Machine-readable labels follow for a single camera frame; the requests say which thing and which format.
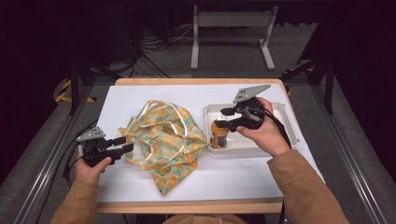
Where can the person's left hand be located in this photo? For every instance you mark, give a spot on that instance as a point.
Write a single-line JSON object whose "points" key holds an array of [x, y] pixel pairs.
{"points": [[90, 172]]}

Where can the white table mat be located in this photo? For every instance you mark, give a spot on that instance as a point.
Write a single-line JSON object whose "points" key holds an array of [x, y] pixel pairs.
{"points": [[218, 177]]}

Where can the green orange-print fabric bag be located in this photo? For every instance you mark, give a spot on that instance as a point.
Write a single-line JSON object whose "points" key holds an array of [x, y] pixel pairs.
{"points": [[165, 143]]}

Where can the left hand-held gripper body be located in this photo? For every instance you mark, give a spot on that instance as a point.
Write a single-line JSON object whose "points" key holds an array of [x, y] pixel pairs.
{"points": [[93, 146]]}

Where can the white metal stand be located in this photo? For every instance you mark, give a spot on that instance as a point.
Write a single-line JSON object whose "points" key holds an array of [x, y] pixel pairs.
{"points": [[233, 19]]}

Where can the white plastic tray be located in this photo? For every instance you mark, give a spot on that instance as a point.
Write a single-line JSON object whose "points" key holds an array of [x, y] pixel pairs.
{"points": [[243, 144]]}

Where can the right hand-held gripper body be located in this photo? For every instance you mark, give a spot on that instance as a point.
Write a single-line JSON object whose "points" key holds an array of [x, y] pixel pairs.
{"points": [[247, 115]]}

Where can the black tripod stand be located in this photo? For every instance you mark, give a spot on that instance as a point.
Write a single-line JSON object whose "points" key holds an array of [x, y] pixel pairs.
{"points": [[328, 84], [74, 87]]}

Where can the wooden table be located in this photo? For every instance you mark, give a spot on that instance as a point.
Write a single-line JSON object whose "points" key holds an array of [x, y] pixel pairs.
{"points": [[186, 207]]}

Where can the orange jar with dark lid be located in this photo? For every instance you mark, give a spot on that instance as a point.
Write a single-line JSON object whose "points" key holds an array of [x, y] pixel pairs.
{"points": [[219, 137]]}

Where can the aluminium frame rail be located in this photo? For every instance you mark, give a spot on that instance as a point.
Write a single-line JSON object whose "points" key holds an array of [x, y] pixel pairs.
{"points": [[351, 161], [34, 193]]}

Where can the person's tan clothing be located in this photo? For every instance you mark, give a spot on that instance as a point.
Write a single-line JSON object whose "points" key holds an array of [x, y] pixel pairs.
{"points": [[205, 219]]}

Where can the person's right hand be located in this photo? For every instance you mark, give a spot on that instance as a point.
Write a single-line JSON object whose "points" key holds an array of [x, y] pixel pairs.
{"points": [[269, 137]]}

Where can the yellow black hazard tape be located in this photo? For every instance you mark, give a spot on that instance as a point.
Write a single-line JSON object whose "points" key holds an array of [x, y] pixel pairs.
{"points": [[63, 90]]}

